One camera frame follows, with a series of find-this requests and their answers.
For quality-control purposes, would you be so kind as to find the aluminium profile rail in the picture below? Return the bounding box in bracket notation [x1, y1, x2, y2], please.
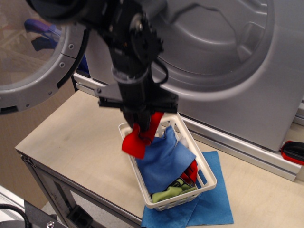
[73, 73, 302, 182]

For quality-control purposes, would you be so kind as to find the black base with cable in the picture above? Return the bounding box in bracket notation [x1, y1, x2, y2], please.
[0, 199, 67, 228]

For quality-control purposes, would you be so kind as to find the blue cloth in basket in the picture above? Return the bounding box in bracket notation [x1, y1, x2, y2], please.
[136, 126, 196, 194]

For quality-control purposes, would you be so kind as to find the grey toy washing machine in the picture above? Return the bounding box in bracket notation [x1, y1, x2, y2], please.
[86, 0, 304, 152]

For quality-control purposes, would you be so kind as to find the red and black clamp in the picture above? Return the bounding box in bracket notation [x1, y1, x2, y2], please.
[281, 141, 304, 166]

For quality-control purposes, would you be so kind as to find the metal table frame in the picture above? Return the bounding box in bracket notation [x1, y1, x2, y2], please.
[20, 153, 141, 228]

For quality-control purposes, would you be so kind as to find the grey round washer door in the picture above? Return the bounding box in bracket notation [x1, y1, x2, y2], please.
[0, 0, 89, 115]

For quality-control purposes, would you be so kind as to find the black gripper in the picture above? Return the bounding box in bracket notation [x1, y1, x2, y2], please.
[94, 76, 178, 132]

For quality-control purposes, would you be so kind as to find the green cloth in basket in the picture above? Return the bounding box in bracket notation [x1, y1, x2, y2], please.
[152, 185, 197, 203]

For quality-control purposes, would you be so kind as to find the blue paper towel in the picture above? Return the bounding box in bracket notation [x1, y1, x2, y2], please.
[141, 151, 234, 228]

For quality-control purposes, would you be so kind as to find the white plastic basket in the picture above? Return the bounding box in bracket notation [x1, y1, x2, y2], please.
[119, 113, 217, 211]

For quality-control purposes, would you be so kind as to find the red cloth with dark trim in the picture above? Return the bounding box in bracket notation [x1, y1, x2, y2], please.
[122, 112, 164, 159]

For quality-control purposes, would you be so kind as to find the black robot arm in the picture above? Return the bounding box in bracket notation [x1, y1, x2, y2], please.
[28, 0, 178, 132]

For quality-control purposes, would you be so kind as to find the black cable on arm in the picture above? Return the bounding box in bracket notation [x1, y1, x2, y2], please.
[152, 58, 169, 85]

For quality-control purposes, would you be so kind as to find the red cloth in basket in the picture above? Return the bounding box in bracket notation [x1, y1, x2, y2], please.
[180, 160, 198, 185]

